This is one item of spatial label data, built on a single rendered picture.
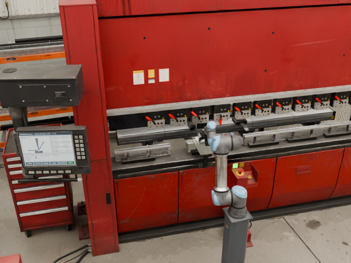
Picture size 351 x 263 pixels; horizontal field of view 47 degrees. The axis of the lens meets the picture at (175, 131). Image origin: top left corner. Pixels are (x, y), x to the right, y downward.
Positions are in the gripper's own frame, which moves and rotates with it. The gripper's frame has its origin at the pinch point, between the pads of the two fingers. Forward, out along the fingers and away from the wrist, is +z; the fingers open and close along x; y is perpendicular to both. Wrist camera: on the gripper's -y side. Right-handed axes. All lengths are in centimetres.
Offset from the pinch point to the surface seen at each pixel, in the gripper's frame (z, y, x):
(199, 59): -55, 52, 3
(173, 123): -12.0, 16.7, 26.3
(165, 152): 12.1, -0.8, 33.2
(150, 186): 25, -27, 51
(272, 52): -58, 51, -61
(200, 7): -88, 79, 4
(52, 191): 52, -10, 137
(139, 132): 26, 27, 50
